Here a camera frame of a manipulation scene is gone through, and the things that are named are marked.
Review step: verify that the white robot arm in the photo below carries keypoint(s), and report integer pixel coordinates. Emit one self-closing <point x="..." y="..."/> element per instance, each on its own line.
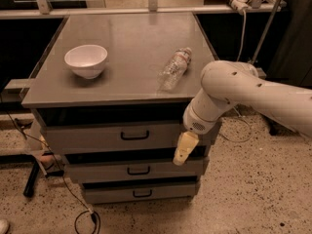
<point x="225" y="84"/>

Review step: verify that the grey metal bracket block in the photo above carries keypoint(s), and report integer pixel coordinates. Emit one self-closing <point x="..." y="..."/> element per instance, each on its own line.
<point x="261" y="73"/>

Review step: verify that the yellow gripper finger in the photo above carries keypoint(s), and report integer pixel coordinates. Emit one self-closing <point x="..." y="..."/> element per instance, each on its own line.
<point x="187" y="141"/>

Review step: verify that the thin metal rod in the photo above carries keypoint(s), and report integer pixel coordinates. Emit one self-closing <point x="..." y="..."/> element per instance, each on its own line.
<point x="276" y="6"/>

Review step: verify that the grey drawer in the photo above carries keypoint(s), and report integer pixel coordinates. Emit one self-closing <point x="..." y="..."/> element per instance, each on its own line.
<point x="113" y="137"/>
<point x="141" y="192"/>
<point x="144" y="169"/>

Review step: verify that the clear plastic water bottle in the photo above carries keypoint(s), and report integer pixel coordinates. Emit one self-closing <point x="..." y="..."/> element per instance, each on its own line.
<point x="171" y="73"/>

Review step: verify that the grey metal rail shelf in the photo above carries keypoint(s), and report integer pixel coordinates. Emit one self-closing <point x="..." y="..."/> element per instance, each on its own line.
<point x="60" y="13"/>

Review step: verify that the grey drawer cabinet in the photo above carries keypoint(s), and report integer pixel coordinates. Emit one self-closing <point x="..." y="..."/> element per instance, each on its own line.
<point x="127" y="90"/>

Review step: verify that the black floor stand leg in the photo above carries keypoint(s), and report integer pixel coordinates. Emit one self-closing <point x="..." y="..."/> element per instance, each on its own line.
<point x="23" y="158"/>

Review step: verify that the grey top drawer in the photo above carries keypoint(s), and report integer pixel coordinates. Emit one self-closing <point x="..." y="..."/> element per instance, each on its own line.
<point x="113" y="137"/>

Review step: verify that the grey bottom drawer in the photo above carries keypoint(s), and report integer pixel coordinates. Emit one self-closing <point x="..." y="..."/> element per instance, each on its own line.
<point x="141" y="192"/>

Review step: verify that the white power strip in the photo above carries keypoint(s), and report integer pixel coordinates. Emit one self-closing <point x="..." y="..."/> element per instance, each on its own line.
<point x="234" y="1"/>

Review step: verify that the white shoe tip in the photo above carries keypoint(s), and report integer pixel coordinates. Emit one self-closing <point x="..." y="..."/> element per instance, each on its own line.
<point x="4" y="226"/>

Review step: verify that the white ceramic bowl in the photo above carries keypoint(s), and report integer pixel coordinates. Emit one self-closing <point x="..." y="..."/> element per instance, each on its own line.
<point x="86" y="61"/>

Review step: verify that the grey middle drawer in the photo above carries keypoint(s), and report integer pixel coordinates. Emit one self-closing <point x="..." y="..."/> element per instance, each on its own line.
<point x="144" y="169"/>

